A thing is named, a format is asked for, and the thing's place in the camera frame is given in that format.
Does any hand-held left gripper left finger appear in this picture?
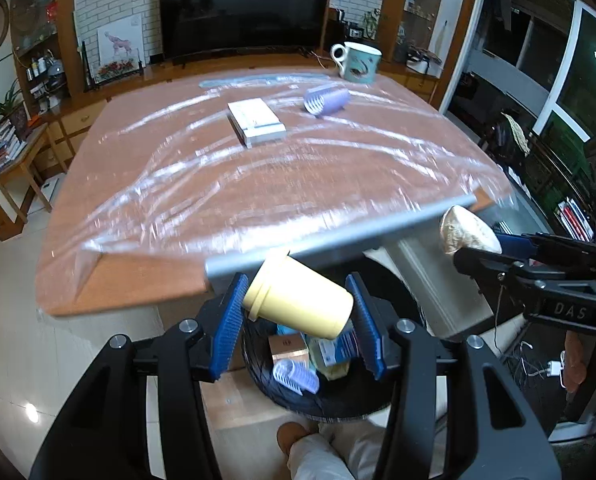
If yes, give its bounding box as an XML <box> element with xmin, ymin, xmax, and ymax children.
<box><xmin>30</xmin><ymin>272</ymin><xmax>249</xmax><ymax>480</ymax></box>

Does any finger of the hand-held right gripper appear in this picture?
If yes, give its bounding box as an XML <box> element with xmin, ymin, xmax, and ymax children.
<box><xmin>453</xmin><ymin>247</ymin><xmax>545</xmax><ymax>287</ymax></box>
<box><xmin>495</xmin><ymin>232</ymin><xmax>596</xmax><ymax>281</ymax></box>

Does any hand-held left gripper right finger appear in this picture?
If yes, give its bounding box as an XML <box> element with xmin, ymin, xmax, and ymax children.
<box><xmin>345</xmin><ymin>272</ymin><xmax>561</xmax><ymax>480</ymax></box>

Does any blue and white carton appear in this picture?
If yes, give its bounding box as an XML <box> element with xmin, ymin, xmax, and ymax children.
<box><xmin>318</xmin><ymin>326</ymin><xmax>363</xmax><ymax>366</ymax></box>

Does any beige wrapper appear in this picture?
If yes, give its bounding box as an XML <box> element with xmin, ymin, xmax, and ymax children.
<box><xmin>440</xmin><ymin>205</ymin><xmax>503</xmax><ymax>256</ymax></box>

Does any small cardboard box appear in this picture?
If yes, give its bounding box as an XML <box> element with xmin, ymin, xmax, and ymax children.
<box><xmin>269</xmin><ymin>333</ymin><xmax>310</xmax><ymax>366</ymax></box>

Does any yellow plastic cup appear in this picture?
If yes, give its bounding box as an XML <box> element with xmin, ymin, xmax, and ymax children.
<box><xmin>242</xmin><ymin>251</ymin><xmax>355</xmax><ymax>339</ymax></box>

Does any purple hair roller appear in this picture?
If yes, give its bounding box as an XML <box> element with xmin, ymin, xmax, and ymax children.
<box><xmin>303</xmin><ymin>85</ymin><xmax>350</xmax><ymax>119</ymax></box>
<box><xmin>272</xmin><ymin>359</ymin><xmax>321</xmax><ymax>395</ymax></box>

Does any black trash bin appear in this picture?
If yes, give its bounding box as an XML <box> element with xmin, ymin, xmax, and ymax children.
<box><xmin>242</xmin><ymin>250</ymin><xmax>429</xmax><ymax>419</ymax></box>

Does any person's right hand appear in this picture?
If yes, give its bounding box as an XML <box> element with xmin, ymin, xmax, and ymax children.
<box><xmin>564</xmin><ymin>332</ymin><xmax>593</xmax><ymax>394</ymax></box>

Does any yellow crumpled paper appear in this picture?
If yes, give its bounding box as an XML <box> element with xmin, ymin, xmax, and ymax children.
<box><xmin>322</xmin><ymin>362</ymin><xmax>352</xmax><ymax>382</ymax></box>

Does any striped cloth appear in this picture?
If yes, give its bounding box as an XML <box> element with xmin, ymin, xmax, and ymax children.
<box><xmin>502</xmin><ymin>112</ymin><xmax>532</xmax><ymax>155</ymax></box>

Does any person's brown slipper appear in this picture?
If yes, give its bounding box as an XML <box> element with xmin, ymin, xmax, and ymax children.
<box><xmin>276</xmin><ymin>421</ymin><xmax>309</xmax><ymax>455</ymax></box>

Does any person's white trouser leg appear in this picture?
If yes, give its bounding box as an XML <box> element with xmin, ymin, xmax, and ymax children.
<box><xmin>287</xmin><ymin>421</ymin><xmax>395</xmax><ymax>480</ymax></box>

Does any clear plastic table cover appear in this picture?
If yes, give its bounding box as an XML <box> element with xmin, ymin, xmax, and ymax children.
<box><xmin>75</xmin><ymin>72</ymin><xmax>519</xmax><ymax>301</ymax></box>

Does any white flat box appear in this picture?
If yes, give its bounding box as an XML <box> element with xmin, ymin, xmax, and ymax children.
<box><xmin>227</xmin><ymin>99</ymin><xmax>287</xmax><ymax>149</ymax></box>

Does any white bathroom scale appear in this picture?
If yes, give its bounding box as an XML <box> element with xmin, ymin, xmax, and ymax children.
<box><xmin>40</xmin><ymin>174</ymin><xmax>69</xmax><ymax>212</ymax></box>

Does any light blue patterned mug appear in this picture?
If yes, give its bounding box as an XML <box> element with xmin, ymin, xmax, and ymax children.
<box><xmin>330</xmin><ymin>41</ymin><xmax>383</xmax><ymax>84</ymax></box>

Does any small wooden side table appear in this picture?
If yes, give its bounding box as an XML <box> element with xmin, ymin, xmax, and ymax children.
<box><xmin>0</xmin><ymin>122</ymin><xmax>54</xmax><ymax>227</ymax></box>

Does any small leafy plant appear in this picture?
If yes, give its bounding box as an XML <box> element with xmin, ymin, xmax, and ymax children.
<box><xmin>361</xmin><ymin>9</ymin><xmax>381</xmax><ymax>39</ymax></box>

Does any stack of books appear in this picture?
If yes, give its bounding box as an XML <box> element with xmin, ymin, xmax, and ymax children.
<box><xmin>0</xmin><ymin>120</ymin><xmax>27</xmax><ymax>177</ymax></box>

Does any deer painting on easel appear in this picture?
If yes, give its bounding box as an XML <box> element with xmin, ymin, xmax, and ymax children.
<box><xmin>81</xmin><ymin>13</ymin><xmax>145</xmax><ymax>92</ymax></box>

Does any potted green plant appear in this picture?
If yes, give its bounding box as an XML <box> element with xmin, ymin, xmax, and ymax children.
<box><xmin>0</xmin><ymin>79</ymin><xmax>29</xmax><ymax>130</ymax></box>

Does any black curved television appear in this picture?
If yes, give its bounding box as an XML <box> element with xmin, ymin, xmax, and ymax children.
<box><xmin>158</xmin><ymin>0</ymin><xmax>329</xmax><ymax>67</ymax></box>

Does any white charger with cable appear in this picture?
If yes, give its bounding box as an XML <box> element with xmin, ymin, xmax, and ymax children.
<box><xmin>519</xmin><ymin>341</ymin><xmax>568</xmax><ymax>380</ymax></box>

